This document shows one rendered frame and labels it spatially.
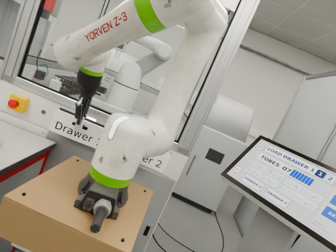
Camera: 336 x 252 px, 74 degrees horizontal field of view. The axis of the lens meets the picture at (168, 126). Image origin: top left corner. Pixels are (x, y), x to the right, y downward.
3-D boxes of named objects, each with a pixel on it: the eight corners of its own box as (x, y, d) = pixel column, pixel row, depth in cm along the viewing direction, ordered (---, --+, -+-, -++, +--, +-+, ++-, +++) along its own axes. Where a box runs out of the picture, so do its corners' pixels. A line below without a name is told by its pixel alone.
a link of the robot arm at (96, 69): (119, 42, 87) (97, 30, 89) (99, 43, 77) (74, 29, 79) (110, 75, 94) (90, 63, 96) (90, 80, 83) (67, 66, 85)
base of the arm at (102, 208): (117, 248, 50) (127, 225, 49) (50, 227, 47) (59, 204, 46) (129, 188, 75) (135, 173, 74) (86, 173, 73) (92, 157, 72)
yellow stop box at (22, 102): (19, 113, 107) (24, 99, 106) (4, 107, 107) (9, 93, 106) (26, 112, 112) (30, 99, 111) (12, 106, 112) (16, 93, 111)
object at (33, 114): (177, 181, 119) (188, 157, 117) (-11, 105, 111) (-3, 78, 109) (172, 140, 213) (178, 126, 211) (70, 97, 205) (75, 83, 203)
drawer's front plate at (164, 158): (163, 173, 116) (171, 154, 115) (110, 152, 114) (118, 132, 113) (163, 172, 118) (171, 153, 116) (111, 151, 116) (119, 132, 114)
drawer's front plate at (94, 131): (104, 152, 110) (112, 132, 109) (47, 129, 108) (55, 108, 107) (105, 151, 112) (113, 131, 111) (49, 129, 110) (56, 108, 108)
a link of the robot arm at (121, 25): (162, 33, 67) (149, -5, 65) (144, 33, 57) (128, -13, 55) (79, 71, 84) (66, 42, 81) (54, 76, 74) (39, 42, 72)
